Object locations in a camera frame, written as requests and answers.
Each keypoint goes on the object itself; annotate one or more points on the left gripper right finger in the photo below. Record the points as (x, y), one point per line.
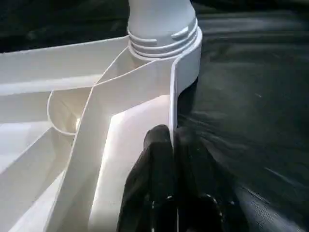
(207, 193)

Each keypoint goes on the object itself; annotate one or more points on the white plastic table leg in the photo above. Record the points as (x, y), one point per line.
(161, 24)

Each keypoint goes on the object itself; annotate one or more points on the black work mat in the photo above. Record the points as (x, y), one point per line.
(251, 121)

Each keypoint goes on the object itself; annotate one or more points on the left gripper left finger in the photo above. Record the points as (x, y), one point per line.
(147, 188)

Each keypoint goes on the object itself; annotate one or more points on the white plastic table top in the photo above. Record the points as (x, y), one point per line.
(120, 130)

